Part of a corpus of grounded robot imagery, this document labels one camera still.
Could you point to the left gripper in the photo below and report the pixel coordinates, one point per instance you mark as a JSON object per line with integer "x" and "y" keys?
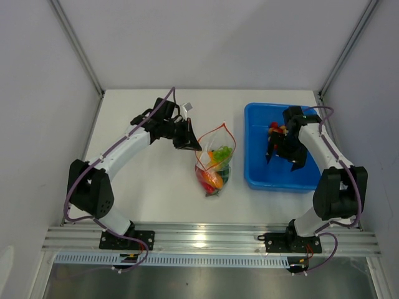
{"x": 187, "y": 136}

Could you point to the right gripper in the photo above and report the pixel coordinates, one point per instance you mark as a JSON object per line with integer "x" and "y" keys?
{"x": 298, "y": 156}

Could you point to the clear zip bag orange zipper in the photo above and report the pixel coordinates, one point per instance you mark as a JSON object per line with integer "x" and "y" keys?
{"x": 210, "y": 141}

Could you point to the red cherry bunch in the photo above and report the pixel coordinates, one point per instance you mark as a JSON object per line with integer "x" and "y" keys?
{"x": 276, "y": 130}

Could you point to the yellow orange mango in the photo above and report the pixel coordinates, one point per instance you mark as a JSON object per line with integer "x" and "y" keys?
{"x": 210, "y": 160}

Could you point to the red orange mango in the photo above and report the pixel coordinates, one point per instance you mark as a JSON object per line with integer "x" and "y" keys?
{"x": 210, "y": 181}

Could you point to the green cucumber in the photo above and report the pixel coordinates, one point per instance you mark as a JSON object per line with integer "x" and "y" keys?
{"x": 225, "y": 173}

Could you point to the grey toy fish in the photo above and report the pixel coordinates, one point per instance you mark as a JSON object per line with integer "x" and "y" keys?
{"x": 215, "y": 193}

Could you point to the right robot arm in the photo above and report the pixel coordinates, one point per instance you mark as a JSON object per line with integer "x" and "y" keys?
{"x": 340, "y": 194}

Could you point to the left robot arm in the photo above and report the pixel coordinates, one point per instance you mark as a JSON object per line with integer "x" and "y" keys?
{"x": 90, "y": 182}

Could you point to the blue plastic bin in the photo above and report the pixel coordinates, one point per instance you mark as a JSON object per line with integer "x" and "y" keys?
{"x": 275, "y": 175}

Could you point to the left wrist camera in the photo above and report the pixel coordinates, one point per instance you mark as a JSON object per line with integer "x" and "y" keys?
{"x": 183, "y": 110}

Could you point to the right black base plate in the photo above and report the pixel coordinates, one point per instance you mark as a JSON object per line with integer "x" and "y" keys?
{"x": 286, "y": 243}

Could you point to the white slotted cable duct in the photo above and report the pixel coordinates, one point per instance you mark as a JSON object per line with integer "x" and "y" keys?
{"x": 176, "y": 260}

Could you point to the aluminium mounting rail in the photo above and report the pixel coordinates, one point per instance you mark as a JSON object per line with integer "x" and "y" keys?
{"x": 209, "y": 239}

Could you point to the right aluminium frame post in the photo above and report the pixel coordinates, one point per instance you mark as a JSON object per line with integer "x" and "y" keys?
{"x": 354, "y": 36}

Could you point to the aluminium frame post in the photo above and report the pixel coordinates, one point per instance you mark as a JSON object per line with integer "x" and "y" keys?
{"x": 354, "y": 36}
{"x": 75, "y": 44}

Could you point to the left aluminium frame post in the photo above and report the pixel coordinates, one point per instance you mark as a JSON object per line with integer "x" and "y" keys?
{"x": 75, "y": 44}

